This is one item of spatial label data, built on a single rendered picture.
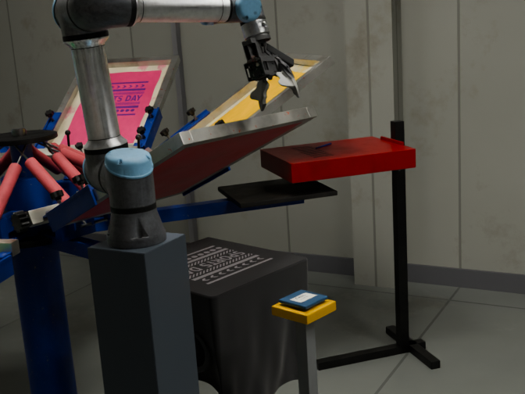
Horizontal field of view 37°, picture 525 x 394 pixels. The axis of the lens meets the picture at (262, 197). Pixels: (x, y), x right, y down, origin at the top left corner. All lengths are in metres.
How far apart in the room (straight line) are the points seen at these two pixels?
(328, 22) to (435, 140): 1.01
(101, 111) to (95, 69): 0.11
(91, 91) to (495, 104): 3.16
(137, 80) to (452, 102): 1.87
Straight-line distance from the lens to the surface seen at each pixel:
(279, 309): 2.17
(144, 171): 1.94
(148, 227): 1.95
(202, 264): 2.60
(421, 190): 4.99
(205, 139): 2.18
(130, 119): 4.15
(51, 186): 3.12
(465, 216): 4.96
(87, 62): 2.03
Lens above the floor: 1.74
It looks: 13 degrees down
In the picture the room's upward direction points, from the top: 4 degrees counter-clockwise
